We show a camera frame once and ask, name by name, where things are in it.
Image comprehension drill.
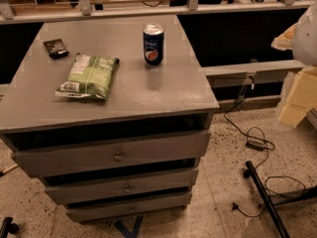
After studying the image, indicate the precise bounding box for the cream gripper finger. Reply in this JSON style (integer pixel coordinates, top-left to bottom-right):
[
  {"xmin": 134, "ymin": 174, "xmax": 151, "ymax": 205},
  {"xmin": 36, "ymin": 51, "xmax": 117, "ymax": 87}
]
[
  {"xmin": 278, "ymin": 66, "xmax": 317, "ymax": 128},
  {"xmin": 271, "ymin": 24, "xmax": 297, "ymax": 51}
]

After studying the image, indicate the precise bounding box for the blue pepsi can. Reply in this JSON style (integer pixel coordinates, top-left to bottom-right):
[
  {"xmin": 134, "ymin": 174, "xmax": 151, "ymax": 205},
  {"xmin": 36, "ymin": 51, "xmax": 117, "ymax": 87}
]
[{"xmin": 143, "ymin": 23, "xmax": 164, "ymax": 65}]

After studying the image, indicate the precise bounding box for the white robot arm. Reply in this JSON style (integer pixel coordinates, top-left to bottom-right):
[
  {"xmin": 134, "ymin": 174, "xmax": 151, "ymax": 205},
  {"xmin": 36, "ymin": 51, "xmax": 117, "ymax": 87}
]
[{"xmin": 271, "ymin": 1, "xmax": 317, "ymax": 127}]

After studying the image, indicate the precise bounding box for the black stand leg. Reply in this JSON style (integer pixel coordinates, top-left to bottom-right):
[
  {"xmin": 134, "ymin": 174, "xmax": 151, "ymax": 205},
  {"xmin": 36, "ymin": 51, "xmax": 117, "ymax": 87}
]
[{"xmin": 244, "ymin": 161, "xmax": 317, "ymax": 238}]

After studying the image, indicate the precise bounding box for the bottom grey drawer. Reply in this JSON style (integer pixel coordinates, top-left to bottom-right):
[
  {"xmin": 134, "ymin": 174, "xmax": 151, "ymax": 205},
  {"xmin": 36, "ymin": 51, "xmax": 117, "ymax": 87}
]
[{"xmin": 65, "ymin": 191, "xmax": 192, "ymax": 222}]

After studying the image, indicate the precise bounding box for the grey drawer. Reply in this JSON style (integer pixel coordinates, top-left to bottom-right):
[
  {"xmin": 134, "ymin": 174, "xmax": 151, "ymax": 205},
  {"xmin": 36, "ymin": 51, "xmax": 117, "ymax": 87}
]
[
  {"xmin": 65, "ymin": 191, "xmax": 192, "ymax": 222},
  {"xmin": 46, "ymin": 168, "xmax": 198, "ymax": 205},
  {"xmin": 12, "ymin": 130, "xmax": 210, "ymax": 178}
]

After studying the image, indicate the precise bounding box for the grey drawer cabinet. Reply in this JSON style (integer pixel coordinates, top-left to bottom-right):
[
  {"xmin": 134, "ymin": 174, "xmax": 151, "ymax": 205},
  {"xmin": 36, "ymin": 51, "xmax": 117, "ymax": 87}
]
[{"xmin": 0, "ymin": 16, "xmax": 218, "ymax": 210}]

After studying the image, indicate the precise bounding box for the green chip bag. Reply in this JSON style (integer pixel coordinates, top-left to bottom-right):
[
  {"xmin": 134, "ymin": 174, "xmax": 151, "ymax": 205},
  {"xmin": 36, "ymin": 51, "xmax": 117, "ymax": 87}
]
[{"xmin": 55, "ymin": 54, "xmax": 119, "ymax": 100}]

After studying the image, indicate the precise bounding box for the blue floor tape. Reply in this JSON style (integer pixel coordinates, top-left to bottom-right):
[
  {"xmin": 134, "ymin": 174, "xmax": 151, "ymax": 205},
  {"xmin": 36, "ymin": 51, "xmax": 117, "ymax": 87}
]
[{"xmin": 114, "ymin": 215, "xmax": 144, "ymax": 238}]

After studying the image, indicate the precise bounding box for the small black snack packet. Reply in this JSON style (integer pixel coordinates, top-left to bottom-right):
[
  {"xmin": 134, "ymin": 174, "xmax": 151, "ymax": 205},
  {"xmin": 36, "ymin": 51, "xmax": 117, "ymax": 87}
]
[{"xmin": 44, "ymin": 39, "xmax": 69, "ymax": 60}]

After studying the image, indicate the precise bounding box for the middle grey drawer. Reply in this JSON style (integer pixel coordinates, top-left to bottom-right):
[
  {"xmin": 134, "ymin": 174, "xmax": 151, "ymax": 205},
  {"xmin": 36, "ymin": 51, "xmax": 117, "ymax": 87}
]
[{"xmin": 46, "ymin": 168, "xmax": 198, "ymax": 205}]

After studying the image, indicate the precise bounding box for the top grey drawer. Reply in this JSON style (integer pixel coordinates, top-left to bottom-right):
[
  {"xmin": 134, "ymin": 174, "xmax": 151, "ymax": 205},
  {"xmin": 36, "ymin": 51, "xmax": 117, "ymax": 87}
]
[{"xmin": 12, "ymin": 130, "xmax": 210, "ymax": 178}]

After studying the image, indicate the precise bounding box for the grey metal railing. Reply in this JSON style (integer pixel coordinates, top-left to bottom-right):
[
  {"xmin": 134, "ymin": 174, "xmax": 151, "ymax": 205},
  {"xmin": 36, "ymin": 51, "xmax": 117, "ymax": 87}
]
[{"xmin": 0, "ymin": 0, "xmax": 312, "ymax": 25}]

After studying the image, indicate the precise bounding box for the black caster wheel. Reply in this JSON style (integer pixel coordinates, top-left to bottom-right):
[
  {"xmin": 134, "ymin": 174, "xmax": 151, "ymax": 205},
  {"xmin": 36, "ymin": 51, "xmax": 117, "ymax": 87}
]
[{"xmin": 0, "ymin": 217, "xmax": 19, "ymax": 238}]

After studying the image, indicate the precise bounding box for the grey wall ledge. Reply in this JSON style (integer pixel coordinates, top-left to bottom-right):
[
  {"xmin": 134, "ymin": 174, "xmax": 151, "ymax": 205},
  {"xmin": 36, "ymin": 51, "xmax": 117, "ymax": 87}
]
[{"xmin": 202, "ymin": 59, "xmax": 303, "ymax": 88}]

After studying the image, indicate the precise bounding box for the black power cable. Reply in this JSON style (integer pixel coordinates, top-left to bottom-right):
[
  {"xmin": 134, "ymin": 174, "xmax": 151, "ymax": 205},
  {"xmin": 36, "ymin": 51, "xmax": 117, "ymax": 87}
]
[{"xmin": 223, "ymin": 74, "xmax": 307, "ymax": 219}]

